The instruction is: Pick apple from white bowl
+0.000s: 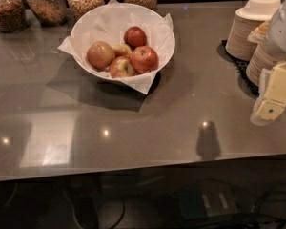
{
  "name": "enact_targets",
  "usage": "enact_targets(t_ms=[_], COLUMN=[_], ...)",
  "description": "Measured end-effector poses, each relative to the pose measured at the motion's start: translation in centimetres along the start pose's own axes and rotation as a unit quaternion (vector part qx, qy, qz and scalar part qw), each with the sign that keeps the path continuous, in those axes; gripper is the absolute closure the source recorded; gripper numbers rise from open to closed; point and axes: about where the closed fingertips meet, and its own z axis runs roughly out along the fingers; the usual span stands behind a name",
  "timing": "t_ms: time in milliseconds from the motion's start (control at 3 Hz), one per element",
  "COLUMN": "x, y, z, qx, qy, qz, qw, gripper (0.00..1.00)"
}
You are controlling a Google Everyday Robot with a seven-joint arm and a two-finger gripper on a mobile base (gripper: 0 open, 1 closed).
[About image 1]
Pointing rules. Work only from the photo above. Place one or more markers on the red apple at right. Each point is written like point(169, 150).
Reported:
point(145, 59)

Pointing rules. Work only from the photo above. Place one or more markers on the back stack of paper bowls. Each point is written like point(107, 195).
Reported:
point(246, 19)

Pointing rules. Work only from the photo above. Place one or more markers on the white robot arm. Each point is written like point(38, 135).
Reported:
point(276, 36)

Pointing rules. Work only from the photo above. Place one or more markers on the dark red apple at back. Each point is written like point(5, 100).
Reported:
point(135, 37)

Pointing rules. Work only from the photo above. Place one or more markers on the stack of paper bowls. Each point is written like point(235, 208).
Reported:
point(259, 61)
point(246, 19)

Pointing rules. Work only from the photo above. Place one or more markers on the front stack of paper bowls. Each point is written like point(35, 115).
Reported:
point(259, 61)

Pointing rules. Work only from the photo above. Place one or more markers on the white bowl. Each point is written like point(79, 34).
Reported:
point(124, 16)

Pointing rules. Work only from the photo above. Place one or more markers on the dark box under table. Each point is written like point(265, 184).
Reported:
point(206, 202)

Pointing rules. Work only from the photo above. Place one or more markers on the black rubber mat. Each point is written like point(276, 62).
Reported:
point(245, 84)

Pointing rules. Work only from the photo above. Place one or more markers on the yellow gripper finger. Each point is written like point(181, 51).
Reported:
point(276, 91)
point(259, 34)

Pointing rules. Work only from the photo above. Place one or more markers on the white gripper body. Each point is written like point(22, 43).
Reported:
point(282, 32)

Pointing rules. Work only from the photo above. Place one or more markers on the red-green apple at front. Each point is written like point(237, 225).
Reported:
point(122, 67)

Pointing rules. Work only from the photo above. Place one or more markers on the yellow-red apple at left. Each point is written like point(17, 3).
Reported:
point(100, 54)

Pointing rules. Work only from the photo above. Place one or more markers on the leftmost glass cereal jar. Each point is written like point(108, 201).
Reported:
point(12, 16)

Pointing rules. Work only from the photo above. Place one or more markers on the white paper liner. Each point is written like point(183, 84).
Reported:
point(108, 21)

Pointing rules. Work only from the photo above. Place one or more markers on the small yellow apple in middle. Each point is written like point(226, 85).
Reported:
point(122, 50)

